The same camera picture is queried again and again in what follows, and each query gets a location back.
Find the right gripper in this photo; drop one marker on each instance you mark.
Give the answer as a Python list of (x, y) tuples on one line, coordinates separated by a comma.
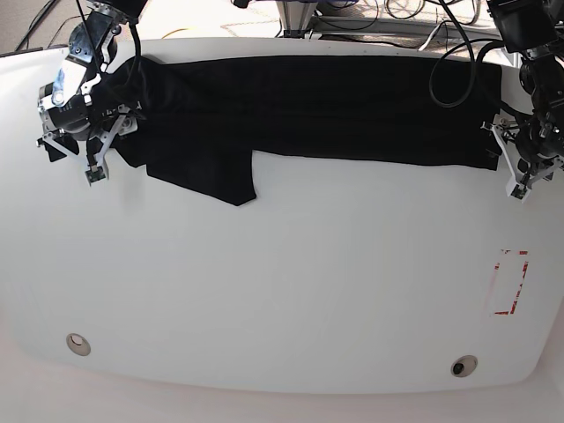
[(83, 138)]

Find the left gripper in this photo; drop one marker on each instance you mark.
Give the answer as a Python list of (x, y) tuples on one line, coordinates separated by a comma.
[(532, 149)]

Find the black t-shirt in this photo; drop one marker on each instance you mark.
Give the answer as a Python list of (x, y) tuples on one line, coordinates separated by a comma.
[(203, 121)]

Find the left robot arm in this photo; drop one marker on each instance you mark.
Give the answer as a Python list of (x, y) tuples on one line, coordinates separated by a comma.
[(533, 30)]

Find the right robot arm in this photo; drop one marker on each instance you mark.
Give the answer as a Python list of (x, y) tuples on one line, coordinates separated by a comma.
[(82, 80)]

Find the red tape rectangle marking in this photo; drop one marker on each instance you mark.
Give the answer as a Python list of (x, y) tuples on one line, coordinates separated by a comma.
[(509, 275)]

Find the left table grommet hole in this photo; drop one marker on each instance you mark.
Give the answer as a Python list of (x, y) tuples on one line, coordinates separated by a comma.
[(78, 344)]

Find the table grommet hole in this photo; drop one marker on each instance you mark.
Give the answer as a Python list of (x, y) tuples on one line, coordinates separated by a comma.
[(464, 366), (78, 344)]

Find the right table grommet hole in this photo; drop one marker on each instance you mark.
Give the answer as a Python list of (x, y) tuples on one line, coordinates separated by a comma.
[(464, 366)]

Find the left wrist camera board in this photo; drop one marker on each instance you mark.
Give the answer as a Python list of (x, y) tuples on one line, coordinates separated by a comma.
[(517, 190)]

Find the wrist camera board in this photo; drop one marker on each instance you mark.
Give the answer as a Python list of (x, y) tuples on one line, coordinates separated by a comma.
[(517, 190), (95, 174)]

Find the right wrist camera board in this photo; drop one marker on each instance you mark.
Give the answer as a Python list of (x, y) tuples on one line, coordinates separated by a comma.
[(95, 174)]

